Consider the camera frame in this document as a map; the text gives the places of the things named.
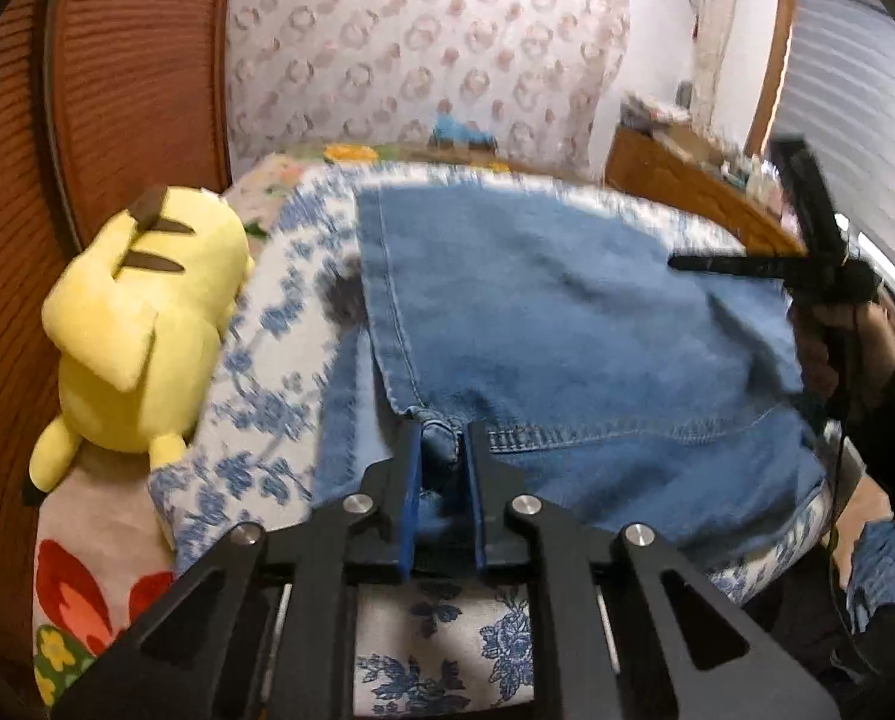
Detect wooden headboard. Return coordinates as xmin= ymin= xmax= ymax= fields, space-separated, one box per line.
xmin=0 ymin=0 xmax=236 ymax=616

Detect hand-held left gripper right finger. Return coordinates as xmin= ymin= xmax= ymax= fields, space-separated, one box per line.
xmin=463 ymin=420 xmax=842 ymax=720

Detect grey striped window blind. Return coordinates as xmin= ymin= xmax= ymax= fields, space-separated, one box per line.
xmin=773 ymin=0 xmax=895 ymax=293

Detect thin black cable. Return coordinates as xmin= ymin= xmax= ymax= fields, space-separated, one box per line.
xmin=826 ymin=420 xmax=869 ymax=638

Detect beige corner curtain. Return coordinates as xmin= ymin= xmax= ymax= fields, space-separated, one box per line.
xmin=691 ymin=0 xmax=743 ymax=130

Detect wooden cabinet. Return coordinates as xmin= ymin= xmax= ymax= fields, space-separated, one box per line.
xmin=604 ymin=127 xmax=809 ymax=257

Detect yellow plush toy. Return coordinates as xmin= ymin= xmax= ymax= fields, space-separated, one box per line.
xmin=27 ymin=184 xmax=257 ymax=492

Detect group of toiletry bottles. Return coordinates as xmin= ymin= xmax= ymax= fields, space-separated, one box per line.
xmin=717 ymin=146 xmax=777 ymax=192

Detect person's right hand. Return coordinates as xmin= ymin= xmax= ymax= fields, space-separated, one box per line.
xmin=791 ymin=300 xmax=895 ymax=421

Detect wooden window frame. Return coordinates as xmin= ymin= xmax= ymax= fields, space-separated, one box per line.
xmin=743 ymin=0 xmax=803 ymax=160

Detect circle patterned curtain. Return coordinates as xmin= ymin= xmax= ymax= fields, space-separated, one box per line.
xmin=226 ymin=0 xmax=632 ymax=175

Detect blue denim pants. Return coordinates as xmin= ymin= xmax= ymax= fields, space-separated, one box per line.
xmin=316 ymin=184 xmax=827 ymax=571

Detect flower print bed blanket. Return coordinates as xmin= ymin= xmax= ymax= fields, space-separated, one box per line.
xmin=31 ymin=141 xmax=516 ymax=710

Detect dark cloth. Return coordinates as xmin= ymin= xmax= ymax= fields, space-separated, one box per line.
xmin=747 ymin=566 xmax=895 ymax=720

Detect blue soft toy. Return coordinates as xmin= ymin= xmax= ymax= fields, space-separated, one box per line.
xmin=428 ymin=116 xmax=498 ymax=152

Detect blue cloth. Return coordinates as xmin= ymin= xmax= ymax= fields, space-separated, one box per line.
xmin=845 ymin=517 xmax=895 ymax=635

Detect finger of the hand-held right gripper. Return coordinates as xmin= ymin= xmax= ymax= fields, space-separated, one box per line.
xmin=770 ymin=136 xmax=846 ymax=265
xmin=668 ymin=253 xmax=794 ymax=281

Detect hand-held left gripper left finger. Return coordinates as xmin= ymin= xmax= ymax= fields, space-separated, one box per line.
xmin=49 ymin=420 xmax=426 ymax=720

